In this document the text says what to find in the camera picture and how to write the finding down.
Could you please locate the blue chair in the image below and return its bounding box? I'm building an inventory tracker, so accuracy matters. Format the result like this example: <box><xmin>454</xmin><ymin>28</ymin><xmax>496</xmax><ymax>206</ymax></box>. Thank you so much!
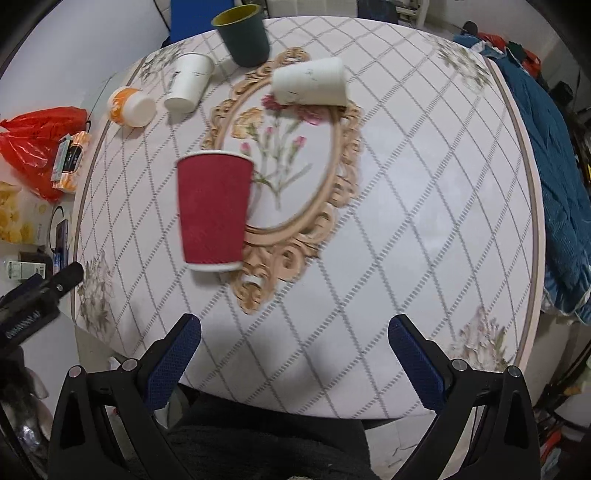
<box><xmin>169</xmin><ymin>0</ymin><xmax>256</xmax><ymax>35</ymax></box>

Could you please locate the red plastic bag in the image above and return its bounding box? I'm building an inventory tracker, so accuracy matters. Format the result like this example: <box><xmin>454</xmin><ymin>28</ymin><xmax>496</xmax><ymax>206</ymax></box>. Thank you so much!
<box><xmin>0</xmin><ymin>106</ymin><xmax>88</xmax><ymax>202</ymax></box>

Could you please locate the blue quilted blanket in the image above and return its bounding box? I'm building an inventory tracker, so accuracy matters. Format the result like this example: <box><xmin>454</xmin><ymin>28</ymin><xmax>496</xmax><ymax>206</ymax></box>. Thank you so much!
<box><xmin>453</xmin><ymin>28</ymin><xmax>591</xmax><ymax>326</ymax></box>

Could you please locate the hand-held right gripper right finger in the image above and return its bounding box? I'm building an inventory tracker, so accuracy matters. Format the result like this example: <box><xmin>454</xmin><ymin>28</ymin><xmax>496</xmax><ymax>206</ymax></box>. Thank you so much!
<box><xmin>388</xmin><ymin>314</ymin><xmax>542</xmax><ymax>480</ymax></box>

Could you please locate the yellow snack bag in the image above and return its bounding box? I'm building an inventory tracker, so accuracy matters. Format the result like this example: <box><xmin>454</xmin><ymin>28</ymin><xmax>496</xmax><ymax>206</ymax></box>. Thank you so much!
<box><xmin>0</xmin><ymin>181</ymin><xmax>29</xmax><ymax>244</ymax></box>

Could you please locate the red paper cup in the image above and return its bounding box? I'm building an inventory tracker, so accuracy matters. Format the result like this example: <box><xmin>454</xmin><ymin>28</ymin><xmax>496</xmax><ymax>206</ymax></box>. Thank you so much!
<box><xmin>177</xmin><ymin>151</ymin><xmax>255</xmax><ymax>272</ymax></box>

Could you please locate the orange striped carton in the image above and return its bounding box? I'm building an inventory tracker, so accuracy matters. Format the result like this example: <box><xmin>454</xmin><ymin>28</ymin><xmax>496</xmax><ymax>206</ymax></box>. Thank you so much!
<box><xmin>50</xmin><ymin>131</ymin><xmax>92</xmax><ymax>192</ymax></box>

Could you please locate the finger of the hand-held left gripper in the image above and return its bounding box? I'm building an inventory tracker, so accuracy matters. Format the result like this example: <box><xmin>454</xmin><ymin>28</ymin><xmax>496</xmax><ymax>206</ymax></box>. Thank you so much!
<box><xmin>9</xmin><ymin>261</ymin><xmax>85</xmax><ymax>296</ymax></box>

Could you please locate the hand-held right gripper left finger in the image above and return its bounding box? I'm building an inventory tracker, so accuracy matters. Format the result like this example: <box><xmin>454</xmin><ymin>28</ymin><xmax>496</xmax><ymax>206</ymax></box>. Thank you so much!
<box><xmin>47</xmin><ymin>313</ymin><xmax>202</xmax><ymax>480</ymax></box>

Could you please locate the dark green cup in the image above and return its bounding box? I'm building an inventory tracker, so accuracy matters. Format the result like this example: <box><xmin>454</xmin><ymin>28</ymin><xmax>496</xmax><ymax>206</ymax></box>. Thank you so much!
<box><xmin>211</xmin><ymin>4</ymin><xmax>270</xmax><ymax>68</ymax></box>

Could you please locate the floral patterned tablecloth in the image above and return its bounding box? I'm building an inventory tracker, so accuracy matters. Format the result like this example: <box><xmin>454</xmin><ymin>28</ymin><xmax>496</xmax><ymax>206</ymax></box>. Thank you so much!
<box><xmin>73</xmin><ymin>16</ymin><xmax>546</xmax><ymax>420</ymax></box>

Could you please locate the white paper cup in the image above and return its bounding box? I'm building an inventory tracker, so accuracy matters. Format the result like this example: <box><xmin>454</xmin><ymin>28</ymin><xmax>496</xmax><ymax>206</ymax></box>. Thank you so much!
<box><xmin>164</xmin><ymin>52</ymin><xmax>215</xmax><ymax>112</ymax></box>
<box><xmin>271</xmin><ymin>57</ymin><xmax>347</xmax><ymax>107</ymax></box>

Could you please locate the orange and white jar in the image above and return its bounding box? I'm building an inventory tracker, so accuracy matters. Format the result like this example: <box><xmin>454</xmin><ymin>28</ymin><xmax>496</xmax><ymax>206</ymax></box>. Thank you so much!
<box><xmin>107</xmin><ymin>87</ymin><xmax>157</xmax><ymax>128</ymax></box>

